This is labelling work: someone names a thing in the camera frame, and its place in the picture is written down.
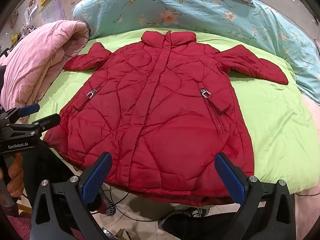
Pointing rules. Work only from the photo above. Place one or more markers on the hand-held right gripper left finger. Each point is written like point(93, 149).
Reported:
point(97, 177)

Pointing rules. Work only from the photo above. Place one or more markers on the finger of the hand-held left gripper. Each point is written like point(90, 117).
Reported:
point(47, 120)
point(28, 110)

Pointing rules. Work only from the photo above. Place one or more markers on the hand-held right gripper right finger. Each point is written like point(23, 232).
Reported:
point(230, 177)

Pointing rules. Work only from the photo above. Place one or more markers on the red quilted jacket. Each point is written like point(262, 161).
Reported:
point(160, 105)

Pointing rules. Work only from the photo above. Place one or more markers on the person's left hand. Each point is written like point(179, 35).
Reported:
point(15, 177)

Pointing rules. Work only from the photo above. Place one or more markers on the red checkered shoe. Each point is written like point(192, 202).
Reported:
point(107, 206)

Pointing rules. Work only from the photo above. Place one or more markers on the pink quilt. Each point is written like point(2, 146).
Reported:
point(37, 62)

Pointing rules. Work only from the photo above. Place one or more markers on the dark patterned shoe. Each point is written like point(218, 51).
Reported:
point(185, 213)

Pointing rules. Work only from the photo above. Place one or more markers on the person's right leg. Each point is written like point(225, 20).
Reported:
point(195, 226)

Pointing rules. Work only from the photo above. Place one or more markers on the lime green bedsheet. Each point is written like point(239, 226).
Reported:
point(270, 130)

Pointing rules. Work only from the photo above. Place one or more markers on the pink rug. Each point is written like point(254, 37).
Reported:
point(15, 227)

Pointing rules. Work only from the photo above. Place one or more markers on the cluttered shelf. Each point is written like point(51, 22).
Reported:
point(27, 12)

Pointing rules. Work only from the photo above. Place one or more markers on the teal floral quilt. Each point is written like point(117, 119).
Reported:
point(187, 5)

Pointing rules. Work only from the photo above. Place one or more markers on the wall calendar poster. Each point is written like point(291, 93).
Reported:
point(51, 12)

